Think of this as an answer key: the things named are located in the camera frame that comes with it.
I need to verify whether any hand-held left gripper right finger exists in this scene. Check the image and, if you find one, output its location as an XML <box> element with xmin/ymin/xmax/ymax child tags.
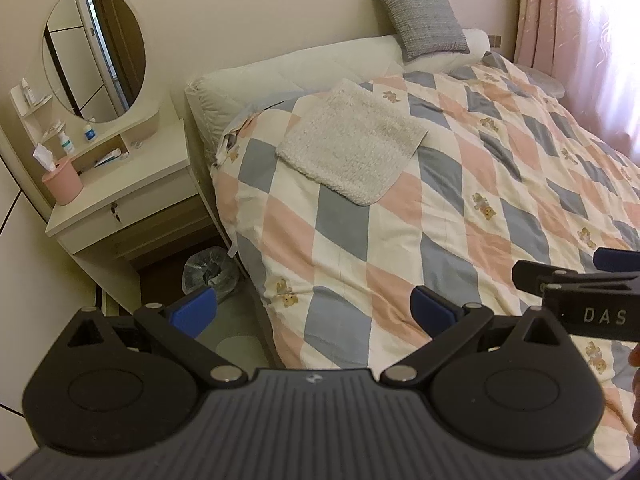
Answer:
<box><xmin>380</xmin><ymin>285</ymin><xmax>571</xmax><ymax>388</ymax></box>

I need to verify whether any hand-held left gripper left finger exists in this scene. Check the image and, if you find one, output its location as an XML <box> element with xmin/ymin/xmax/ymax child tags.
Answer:
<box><xmin>65</xmin><ymin>287</ymin><xmax>248</xmax><ymax>388</ymax></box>

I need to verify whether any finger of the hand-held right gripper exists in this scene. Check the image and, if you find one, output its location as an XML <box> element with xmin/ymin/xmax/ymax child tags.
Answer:
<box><xmin>593</xmin><ymin>247</ymin><xmax>640</xmax><ymax>273</ymax></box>
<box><xmin>512</xmin><ymin>259</ymin><xmax>640</xmax><ymax>293</ymax></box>

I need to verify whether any cream fleece garment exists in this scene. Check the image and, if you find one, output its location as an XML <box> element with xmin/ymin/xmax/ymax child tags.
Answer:
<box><xmin>276</xmin><ymin>78</ymin><xmax>430</xmax><ymax>206</ymax></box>

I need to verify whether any person's right hand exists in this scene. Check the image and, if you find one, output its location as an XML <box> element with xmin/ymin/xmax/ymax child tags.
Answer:
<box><xmin>628</xmin><ymin>344</ymin><xmax>640</xmax><ymax>447</ymax></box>

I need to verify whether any trash bin with clear bag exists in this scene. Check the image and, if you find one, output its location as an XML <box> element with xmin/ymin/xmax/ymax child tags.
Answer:
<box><xmin>182</xmin><ymin>246</ymin><xmax>241</xmax><ymax>306</ymax></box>

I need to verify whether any checkered bear print quilt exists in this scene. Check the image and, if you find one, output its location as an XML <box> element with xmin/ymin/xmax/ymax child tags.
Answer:
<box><xmin>210</xmin><ymin>50</ymin><xmax>640</xmax><ymax>441</ymax></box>

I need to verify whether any cream dressing table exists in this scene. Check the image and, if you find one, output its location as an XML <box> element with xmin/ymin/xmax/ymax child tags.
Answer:
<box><xmin>9</xmin><ymin>0</ymin><xmax>221</xmax><ymax>321</ymax></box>

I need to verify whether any pink tissue holder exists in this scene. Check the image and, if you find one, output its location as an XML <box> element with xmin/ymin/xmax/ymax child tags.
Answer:
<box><xmin>41</xmin><ymin>156</ymin><xmax>84</xmax><ymax>206</ymax></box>

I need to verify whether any grey round stool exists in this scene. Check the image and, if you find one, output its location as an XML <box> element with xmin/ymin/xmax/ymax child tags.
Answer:
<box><xmin>520</xmin><ymin>64</ymin><xmax>566</xmax><ymax>100</ymax></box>

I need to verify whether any white tissue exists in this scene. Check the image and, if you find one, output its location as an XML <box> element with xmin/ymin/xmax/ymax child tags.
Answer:
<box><xmin>32</xmin><ymin>143</ymin><xmax>57</xmax><ymax>171</ymax></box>

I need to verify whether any pink curtain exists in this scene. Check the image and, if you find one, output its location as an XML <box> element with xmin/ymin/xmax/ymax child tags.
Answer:
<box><xmin>512</xmin><ymin>0</ymin><xmax>640</xmax><ymax>161</ymax></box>

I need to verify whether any white pillow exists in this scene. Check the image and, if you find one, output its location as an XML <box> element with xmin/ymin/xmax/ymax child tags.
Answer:
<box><xmin>185</xmin><ymin>35</ymin><xmax>416</xmax><ymax>166</ymax></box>
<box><xmin>405</xmin><ymin>28</ymin><xmax>493</xmax><ymax>73</ymax></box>

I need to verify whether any oval mirror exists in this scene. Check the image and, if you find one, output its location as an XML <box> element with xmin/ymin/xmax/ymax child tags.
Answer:
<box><xmin>42</xmin><ymin>0</ymin><xmax>147</xmax><ymax>125</ymax></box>

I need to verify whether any grey woven pillow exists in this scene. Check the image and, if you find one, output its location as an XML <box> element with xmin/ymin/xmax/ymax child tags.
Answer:
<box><xmin>367</xmin><ymin>0</ymin><xmax>471</xmax><ymax>61</ymax></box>

